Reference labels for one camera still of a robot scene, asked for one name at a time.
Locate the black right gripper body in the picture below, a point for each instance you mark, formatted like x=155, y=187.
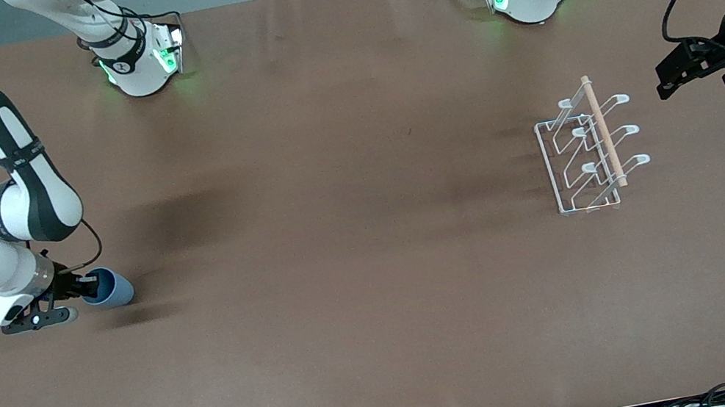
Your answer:
x=65, y=287

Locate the blue plastic cup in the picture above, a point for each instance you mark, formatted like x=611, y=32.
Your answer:
x=117, y=291

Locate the brown table cover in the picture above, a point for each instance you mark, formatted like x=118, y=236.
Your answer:
x=351, y=310

